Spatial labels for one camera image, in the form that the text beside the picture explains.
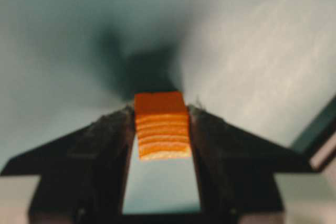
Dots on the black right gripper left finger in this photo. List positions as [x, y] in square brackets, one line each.
[77, 178]

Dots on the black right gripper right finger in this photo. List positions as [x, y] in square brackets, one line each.
[235, 171]

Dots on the orange wooden block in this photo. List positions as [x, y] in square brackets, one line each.
[162, 125]

